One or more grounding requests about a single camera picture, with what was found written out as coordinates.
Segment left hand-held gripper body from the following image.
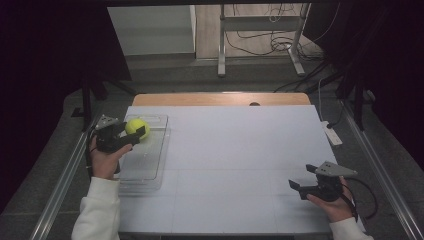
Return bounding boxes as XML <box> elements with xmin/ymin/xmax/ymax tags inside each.
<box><xmin>94</xmin><ymin>114</ymin><xmax>141</xmax><ymax>155</ymax></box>

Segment wooden board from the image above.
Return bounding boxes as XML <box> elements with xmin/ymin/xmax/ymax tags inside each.
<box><xmin>132</xmin><ymin>92</ymin><xmax>312</xmax><ymax>108</ymax></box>

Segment clear plastic bin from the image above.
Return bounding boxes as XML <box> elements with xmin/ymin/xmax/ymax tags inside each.
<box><xmin>117</xmin><ymin>113</ymin><xmax>172</xmax><ymax>195</ymax></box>

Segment white power strip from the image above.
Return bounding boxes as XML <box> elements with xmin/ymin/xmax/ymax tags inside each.
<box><xmin>320</xmin><ymin>120</ymin><xmax>344</xmax><ymax>147</ymax></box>

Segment dark curtain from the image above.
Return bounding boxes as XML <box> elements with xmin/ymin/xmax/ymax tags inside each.
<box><xmin>0</xmin><ymin>0</ymin><xmax>132</xmax><ymax>214</ymax></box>
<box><xmin>304</xmin><ymin>0</ymin><xmax>424</xmax><ymax>171</ymax></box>

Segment white cable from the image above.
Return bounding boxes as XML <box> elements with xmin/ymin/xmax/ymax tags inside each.
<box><xmin>317</xmin><ymin>77</ymin><xmax>327</xmax><ymax>123</ymax></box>

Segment metal floor rail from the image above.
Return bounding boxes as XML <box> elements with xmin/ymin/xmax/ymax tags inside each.
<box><xmin>341</xmin><ymin>99</ymin><xmax>424</xmax><ymax>240</ymax></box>
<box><xmin>28</xmin><ymin>113</ymin><xmax>101</xmax><ymax>240</ymax></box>

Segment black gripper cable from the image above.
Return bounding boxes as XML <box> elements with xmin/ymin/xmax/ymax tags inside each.
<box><xmin>344</xmin><ymin>177</ymin><xmax>380</xmax><ymax>221</ymax></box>
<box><xmin>84</xmin><ymin>128</ymin><xmax>99</xmax><ymax>183</ymax></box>

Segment tangle of black cables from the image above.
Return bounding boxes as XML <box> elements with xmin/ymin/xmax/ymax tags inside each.
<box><xmin>224</xmin><ymin>3</ymin><xmax>341</xmax><ymax>63</ymax></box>

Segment white cabinet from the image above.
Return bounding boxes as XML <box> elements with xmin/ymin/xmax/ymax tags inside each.
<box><xmin>107</xmin><ymin>4</ymin><xmax>197</xmax><ymax>57</ymax></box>

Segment metal desk frame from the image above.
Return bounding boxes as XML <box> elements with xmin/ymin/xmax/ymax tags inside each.
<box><xmin>218</xmin><ymin>3</ymin><xmax>311</xmax><ymax>78</ymax></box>

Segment black floor cable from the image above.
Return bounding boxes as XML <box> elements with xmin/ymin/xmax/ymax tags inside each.
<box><xmin>273</xmin><ymin>61</ymin><xmax>336</xmax><ymax>94</ymax></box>

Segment person's right hand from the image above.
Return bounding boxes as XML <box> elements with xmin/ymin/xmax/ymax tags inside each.
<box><xmin>306</xmin><ymin>176</ymin><xmax>356</xmax><ymax>224</ymax></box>

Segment black stand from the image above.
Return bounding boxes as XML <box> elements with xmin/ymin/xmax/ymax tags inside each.
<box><xmin>70</xmin><ymin>74</ymin><xmax>113</xmax><ymax>132</ymax></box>
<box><xmin>334</xmin><ymin>66</ymin><xmax>368</xmax><ymax>131</ymax></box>

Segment tennis ball with black print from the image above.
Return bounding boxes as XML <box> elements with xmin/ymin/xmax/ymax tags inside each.
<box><xmin>124</xmin><ymin>118</ymin><xmax>151</xmax><ymax>141</ymax></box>

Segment person's left hand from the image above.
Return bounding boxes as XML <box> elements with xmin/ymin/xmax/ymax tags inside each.
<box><xmin>89</xmin><ymin>136</ymin><xmax>134</xmax><ymax>181</ymax></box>

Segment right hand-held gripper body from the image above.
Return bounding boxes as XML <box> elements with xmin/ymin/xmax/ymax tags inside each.
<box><xmin>299</xmin><ymin>160</ymin><xmax>358</xmax><ymax>203</ymax></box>

